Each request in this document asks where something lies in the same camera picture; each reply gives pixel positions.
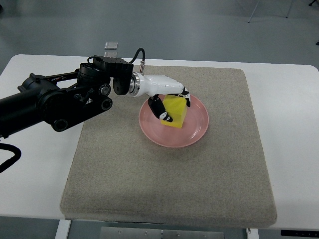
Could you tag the black label strip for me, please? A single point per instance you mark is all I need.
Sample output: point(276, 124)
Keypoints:
point(299, 233)

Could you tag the yellow foam block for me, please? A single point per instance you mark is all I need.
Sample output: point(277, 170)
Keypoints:
point(176, 108)

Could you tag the background chair legs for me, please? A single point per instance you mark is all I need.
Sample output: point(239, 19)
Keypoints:
point(283, 9)

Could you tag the white table leg left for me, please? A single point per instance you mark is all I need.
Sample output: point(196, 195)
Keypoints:
point(63, 229)

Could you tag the grey metal table base plate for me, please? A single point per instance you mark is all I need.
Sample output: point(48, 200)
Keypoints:
point(137, 233)

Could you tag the pink plate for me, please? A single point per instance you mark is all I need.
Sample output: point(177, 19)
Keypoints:
point(168, 134)

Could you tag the clear floor socket cover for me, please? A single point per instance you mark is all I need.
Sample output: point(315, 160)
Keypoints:
point(111, 45)

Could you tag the white table leg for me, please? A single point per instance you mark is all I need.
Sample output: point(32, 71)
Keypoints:
point(252, 233)
point(63, 229)

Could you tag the beige fabric mat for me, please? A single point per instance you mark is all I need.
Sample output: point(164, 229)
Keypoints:
point(118, 174)

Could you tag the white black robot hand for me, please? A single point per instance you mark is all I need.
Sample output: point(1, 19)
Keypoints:
point(154, 85)

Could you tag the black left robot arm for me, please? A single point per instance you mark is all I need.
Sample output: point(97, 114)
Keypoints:
point(68, 99)

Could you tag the white table leg right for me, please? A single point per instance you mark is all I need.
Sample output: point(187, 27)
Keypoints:
point(252, 233)

